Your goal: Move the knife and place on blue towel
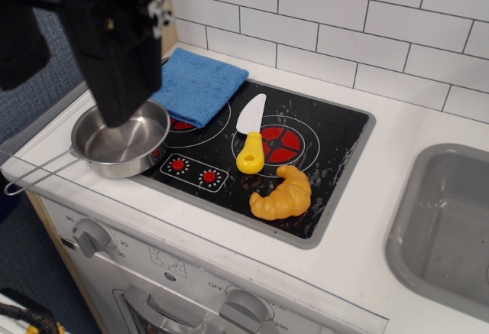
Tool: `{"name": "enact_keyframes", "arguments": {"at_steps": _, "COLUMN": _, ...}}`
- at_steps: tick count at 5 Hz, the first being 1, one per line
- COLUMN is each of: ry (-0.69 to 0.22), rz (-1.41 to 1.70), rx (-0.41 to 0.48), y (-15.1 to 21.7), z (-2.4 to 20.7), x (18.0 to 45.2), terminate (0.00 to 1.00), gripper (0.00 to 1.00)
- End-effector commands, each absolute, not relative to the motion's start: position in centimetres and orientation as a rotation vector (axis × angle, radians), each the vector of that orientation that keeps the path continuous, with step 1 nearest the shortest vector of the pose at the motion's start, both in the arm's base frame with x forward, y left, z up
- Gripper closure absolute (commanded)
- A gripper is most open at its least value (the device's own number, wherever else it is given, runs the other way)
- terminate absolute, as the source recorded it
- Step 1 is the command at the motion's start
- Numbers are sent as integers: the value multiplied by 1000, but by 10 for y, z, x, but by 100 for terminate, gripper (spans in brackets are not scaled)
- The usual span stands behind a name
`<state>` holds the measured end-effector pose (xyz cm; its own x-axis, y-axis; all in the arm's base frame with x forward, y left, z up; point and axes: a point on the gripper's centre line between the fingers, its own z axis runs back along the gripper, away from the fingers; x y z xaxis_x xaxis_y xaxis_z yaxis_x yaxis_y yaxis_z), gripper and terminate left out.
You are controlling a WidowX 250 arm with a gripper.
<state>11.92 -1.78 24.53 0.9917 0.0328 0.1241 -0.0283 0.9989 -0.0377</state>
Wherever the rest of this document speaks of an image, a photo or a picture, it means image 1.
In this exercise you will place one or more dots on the grey left oven knob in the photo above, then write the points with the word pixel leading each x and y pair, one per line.
pixel 90 237

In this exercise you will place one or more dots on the small steel saucepan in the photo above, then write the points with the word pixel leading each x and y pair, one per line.
pixel 120 152

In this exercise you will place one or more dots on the grey toy sink basin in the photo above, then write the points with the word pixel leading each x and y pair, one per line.
pixel 437 246

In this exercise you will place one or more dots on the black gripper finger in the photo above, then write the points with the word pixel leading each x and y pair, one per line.
pixel 24 50
pixel 122 83

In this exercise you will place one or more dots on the yellow handled white toy knife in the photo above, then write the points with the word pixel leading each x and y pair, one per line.
pixel 250 159

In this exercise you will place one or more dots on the black toy stovetop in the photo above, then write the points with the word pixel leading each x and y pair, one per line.
pixel 322 139

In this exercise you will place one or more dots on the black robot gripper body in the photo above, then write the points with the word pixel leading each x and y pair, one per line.
pixel 114 13

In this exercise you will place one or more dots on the grey oven knob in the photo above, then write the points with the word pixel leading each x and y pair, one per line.
pixel 90 237
pixel 244 311

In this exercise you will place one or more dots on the silver oven door handle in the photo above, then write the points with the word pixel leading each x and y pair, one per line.
pixel 165 313

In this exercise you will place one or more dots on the blue folded towel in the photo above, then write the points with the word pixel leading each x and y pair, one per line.
pixel 195 88

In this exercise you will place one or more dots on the grey right oven knob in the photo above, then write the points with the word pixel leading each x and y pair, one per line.
pixel 244 311

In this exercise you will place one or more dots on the plastic toy croissant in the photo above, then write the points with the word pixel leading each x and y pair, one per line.
pixel 291 198

